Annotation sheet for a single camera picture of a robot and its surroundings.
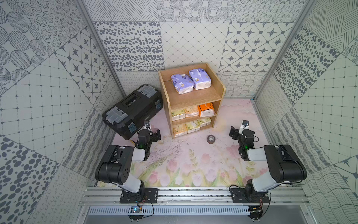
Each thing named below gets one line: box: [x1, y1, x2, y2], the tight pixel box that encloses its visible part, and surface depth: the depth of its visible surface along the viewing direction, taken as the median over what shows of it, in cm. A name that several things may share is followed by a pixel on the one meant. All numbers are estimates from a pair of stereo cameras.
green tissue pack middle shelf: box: [171, 108, 186, 122], surface depth 85 cm
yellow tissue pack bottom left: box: [172, 123, 188, 138], surface depth 96 cm
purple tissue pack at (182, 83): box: [170, 73, 195, 95], surface depth 80 cm
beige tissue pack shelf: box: [185, 105, 200, 118], surface depth 87 cm
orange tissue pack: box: [197, 102, 214, 118], surface depth 86 cm
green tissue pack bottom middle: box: [184, 120, 201, 134], surface depth 97 cm
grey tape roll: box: [206, 134, 216, 145], surface depth 97 cm
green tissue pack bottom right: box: [199, 117, 212, 128], surface depth 100 cm
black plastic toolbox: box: [102, 84, 164, 140], surface depth 94 cm
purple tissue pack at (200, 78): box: [189, 68, 212, 91], surface depth 82 cm
